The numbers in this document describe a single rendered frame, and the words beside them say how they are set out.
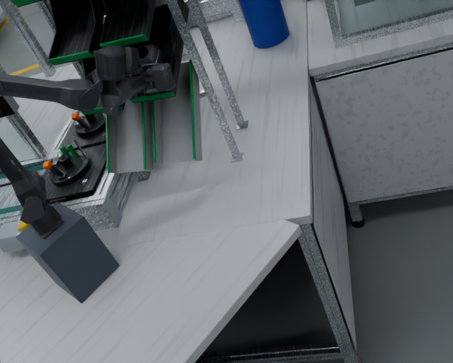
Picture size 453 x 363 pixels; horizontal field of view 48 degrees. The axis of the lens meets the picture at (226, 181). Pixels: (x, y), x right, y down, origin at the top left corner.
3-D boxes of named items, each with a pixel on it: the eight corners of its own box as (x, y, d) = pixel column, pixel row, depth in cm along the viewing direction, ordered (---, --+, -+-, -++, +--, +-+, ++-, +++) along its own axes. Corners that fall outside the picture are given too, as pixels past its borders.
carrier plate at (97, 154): (96, 194, 154) (92, 189, 152) (29, 207, 161) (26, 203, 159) (117, 145, 171) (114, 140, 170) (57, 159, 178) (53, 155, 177)
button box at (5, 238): (61, 243, 150) (50, 229, 146) (3, 253, 156) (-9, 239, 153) (69, 225, 155) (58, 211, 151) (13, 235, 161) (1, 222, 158)
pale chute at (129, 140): (154, 170, 146) (145, 169, 142) (117, 173, 151) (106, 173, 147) (150, 73, 147) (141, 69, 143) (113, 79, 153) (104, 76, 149)
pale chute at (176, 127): (202, 160, 141) (194, 159, 137) (162, 163, 147) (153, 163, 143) (198, 60, 143) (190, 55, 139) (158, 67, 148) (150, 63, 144)
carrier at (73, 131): (118, 142, 172) (100, 113, 165) (58, 156, 180) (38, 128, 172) (135, 103, 190) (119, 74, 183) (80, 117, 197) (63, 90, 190)
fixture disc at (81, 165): (83, 181, 158) (80, 177, 156) (45, 189, 162) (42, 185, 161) (96, 153, 168) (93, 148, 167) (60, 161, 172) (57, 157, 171)
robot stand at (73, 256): (81, 304, 134) (39, 255, 122) (56, 284, 143) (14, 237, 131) (119, 266, 140) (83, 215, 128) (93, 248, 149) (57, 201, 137)
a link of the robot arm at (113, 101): (117, 121, 115) (114, 82, 110) (95, 115, 117) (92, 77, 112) (133, 109, 121) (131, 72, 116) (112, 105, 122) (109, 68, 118)
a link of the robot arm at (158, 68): (158, 99, 117) (152, 73, 114) (93, 103, 124) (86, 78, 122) (176, 88, 123) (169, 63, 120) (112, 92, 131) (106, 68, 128)
